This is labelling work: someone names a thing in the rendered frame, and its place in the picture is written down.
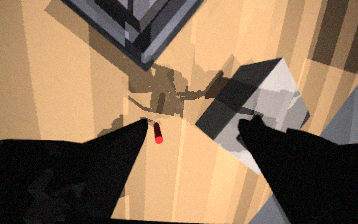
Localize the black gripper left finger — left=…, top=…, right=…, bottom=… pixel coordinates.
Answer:
left=0, top=119, right=148, bottom=218

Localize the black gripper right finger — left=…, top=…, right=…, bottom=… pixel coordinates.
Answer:
left=238, top=119, right=358, bottom=224

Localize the red peg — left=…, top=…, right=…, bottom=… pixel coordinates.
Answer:
left=153, top=123, right=163, bottom=144

